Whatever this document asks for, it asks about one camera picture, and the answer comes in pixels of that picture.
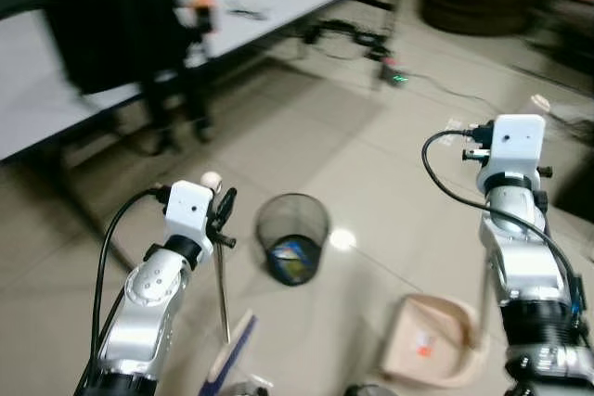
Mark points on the person in black clothes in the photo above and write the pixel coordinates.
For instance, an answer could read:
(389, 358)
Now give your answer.
(116, 25)

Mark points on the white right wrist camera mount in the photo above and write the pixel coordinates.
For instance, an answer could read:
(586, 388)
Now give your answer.
(516, 147)

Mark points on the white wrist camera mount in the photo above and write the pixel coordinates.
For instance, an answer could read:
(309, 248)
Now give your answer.
(516, 147)
(188, 210)

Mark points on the power strip with green light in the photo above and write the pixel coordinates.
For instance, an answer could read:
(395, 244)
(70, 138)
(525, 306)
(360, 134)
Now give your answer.
(393, 72)

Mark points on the blue wrapper rubbish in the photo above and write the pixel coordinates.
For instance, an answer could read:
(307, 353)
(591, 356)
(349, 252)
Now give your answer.
(295, 259)

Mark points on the black mesh waste bin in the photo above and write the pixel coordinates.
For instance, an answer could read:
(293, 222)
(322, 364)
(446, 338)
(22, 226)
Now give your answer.
(292, 220)

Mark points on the clear plastic bottle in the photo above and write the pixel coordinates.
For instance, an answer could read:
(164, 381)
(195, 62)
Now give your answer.
(540, 103)

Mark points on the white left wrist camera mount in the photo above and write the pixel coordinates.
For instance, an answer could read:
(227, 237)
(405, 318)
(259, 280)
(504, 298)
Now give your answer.
(188, 210)

